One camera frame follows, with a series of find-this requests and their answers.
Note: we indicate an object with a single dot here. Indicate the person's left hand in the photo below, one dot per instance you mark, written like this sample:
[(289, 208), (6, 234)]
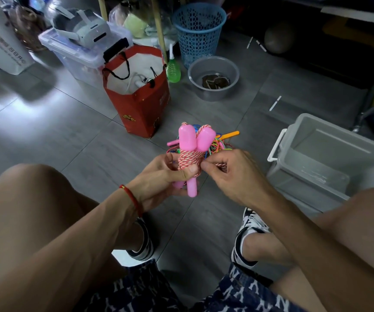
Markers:
[(159, 185)]

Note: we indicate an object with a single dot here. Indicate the person's right hand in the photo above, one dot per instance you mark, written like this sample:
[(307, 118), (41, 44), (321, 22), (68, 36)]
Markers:
[(242, 178)]

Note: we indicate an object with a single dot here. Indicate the grey plastic storage bin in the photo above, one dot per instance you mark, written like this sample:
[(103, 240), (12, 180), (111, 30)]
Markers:
[(323, 152)]

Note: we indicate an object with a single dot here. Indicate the person's right forearm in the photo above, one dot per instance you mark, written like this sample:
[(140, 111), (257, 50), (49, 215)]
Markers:
[(320, 256)]

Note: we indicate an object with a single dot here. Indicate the person's left forearm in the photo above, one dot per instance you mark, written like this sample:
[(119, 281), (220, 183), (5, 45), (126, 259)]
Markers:
[(70, 256)]

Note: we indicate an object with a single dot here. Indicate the person's right shoe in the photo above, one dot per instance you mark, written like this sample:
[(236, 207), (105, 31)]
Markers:
[(250, 224)]

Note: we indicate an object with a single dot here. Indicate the person's shoe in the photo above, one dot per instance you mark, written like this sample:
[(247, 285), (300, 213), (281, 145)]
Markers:
[(250, 224), (146, 246)]

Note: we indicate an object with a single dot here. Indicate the person's left shoe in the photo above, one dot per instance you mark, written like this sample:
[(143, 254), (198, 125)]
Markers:
[(146, 246)]

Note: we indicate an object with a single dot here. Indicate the person's right leg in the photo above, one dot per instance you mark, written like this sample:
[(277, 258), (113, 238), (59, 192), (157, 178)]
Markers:
[(365, 227)]

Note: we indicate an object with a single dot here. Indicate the person's leg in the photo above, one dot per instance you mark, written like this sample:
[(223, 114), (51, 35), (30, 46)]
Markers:
[(27, 204), (365, 227)]

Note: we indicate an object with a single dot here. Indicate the person's left leg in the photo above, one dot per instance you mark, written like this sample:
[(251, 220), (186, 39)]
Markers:
[(27, 204)]

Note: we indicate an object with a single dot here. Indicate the clear plastic storage bin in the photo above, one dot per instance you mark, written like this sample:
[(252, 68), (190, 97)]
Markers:
[(73, 63)]

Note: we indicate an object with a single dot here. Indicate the red paper bag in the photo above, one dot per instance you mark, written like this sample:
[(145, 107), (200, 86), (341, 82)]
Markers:
[(141, 113)]

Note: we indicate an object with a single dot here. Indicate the grey plastic stool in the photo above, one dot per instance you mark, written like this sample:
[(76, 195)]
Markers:
[(125, 258)]

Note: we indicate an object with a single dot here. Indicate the white marker pen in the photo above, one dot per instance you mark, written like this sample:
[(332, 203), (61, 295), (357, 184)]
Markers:
[(261, 46), (275, 103), (249, 42)]

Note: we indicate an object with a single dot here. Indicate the green spray bottle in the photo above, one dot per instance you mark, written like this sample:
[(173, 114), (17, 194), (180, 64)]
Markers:
[(173, 73)]

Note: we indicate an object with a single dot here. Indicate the grey plastic basin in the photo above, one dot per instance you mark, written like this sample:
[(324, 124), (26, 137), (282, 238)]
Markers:
[(197, 69)]

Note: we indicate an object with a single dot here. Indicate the black rectangular pad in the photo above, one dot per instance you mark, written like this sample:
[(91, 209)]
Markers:
[(116, 49)]

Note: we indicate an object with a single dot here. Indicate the brown ball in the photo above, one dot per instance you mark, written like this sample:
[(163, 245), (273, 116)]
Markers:
[(279, 38)]

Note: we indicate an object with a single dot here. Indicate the blue mesh wastebasket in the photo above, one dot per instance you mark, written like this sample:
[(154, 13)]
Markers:
[(198, 37)]

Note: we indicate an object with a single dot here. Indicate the white oval side table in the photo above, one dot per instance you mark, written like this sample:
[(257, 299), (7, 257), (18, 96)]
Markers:
[(159, 25)]

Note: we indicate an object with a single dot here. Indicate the clear plastic bag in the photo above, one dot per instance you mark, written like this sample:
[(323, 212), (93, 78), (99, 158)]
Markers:
[(135, 25)]

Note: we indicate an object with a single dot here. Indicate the white VR headset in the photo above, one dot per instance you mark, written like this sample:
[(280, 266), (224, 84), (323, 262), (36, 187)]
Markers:
[(91, 32)]

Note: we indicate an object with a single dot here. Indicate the yellow flat board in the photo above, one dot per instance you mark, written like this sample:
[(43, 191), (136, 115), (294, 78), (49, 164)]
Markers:
[(352, 32)]

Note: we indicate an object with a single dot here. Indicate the grey balance dome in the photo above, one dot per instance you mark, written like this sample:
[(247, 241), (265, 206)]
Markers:
[(73, 1)]

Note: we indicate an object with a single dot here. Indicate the white paper shopping bag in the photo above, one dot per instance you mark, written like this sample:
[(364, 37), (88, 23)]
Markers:
[(1, 45)]

